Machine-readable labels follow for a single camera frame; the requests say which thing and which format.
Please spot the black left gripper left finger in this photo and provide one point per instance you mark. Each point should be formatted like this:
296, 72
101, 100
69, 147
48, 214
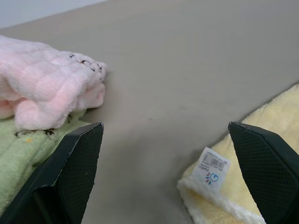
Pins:
70, 177

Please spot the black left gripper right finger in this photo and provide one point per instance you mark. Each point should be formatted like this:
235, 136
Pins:
268, 177

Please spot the yellow fluffy towel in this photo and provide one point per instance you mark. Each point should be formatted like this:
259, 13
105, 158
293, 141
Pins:
275, 112

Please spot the green fluffy folded towel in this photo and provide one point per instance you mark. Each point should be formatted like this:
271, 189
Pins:
18, 158

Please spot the pink fluffy folded towel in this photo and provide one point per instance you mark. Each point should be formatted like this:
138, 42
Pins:
42, 88

